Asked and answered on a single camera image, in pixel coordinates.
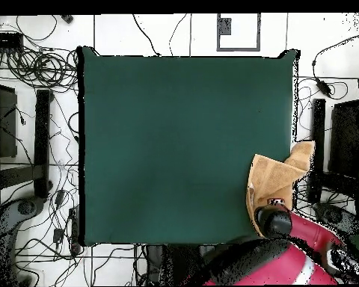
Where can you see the dark green table cloth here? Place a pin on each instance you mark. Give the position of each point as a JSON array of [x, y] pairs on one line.
[[137, 134]]

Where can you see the person's foot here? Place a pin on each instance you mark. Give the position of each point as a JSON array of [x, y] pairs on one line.
[[67, 18]]

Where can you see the black stand base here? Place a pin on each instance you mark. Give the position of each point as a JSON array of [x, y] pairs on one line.
[[318, 125], [42, 134]]

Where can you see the black computer case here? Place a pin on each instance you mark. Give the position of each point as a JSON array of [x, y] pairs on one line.
[[3, 119], [345, 134]]

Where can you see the grey office chair base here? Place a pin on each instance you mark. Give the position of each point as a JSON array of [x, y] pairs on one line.
[[335, 216], [6, 218]]

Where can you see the black network switch box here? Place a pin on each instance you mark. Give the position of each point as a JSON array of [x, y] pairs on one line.
[[4, 40]]

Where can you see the tan terry towel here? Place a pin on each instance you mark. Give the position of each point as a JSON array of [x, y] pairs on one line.
[[272, 176]]

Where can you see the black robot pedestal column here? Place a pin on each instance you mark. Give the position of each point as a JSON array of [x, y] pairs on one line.
[[179, 263]]

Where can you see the grey square frame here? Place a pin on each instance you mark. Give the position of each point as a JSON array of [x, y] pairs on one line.
[[238, 48]]

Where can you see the black power adapter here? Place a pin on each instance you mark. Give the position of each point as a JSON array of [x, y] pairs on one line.
[[323, 87]]

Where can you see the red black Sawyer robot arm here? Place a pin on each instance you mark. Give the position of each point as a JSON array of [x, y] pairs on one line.
[[287, 260]]

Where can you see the black power strip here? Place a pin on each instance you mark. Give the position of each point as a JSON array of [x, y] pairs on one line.
[[74, 230]]

